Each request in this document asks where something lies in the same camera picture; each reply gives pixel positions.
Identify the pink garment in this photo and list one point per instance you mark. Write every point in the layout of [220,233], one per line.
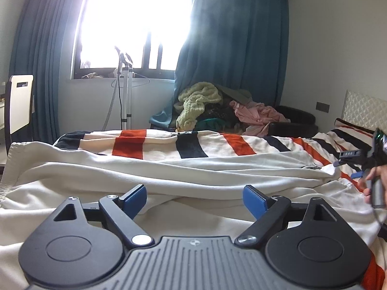
[257,114]

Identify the cloth on window sill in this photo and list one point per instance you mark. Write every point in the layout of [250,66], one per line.
[90,75]

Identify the garment steamer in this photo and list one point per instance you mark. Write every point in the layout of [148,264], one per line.
[124,66]

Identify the person's right hand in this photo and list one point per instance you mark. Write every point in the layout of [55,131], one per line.
[367,176]

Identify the dark wall switch panel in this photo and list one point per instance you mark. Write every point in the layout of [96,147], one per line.
[322,107]

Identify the window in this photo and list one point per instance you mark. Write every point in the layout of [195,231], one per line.
[127,21]

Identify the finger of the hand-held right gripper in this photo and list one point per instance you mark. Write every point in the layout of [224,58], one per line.
[358,175]
[350,157]

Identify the teal green garment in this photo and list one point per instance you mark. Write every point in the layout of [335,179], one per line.
[211,123]

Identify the white quilted headboard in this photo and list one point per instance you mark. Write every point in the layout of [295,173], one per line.
[362,111]

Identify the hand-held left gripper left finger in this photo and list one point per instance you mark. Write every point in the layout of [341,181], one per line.
[136,201]

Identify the olive grey garment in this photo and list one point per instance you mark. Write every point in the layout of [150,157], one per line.
[238,93]

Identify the cream white jacket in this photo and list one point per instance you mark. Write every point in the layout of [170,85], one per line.
[151,169]

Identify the striped blanket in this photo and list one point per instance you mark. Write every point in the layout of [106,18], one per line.
[193,145]

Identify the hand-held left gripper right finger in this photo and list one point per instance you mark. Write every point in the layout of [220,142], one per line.
[255,201]

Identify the white and black chair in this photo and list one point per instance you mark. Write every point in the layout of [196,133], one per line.
[19,105]

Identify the dark patterned garment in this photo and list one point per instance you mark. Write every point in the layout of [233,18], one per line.
[219,113]

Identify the black armchair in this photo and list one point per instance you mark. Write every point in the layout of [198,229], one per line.
[296,116]

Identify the blue curtain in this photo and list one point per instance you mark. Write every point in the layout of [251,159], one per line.
[235,36]
[39,51]

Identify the green knitted blanket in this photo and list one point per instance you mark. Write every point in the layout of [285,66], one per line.
[196,99]

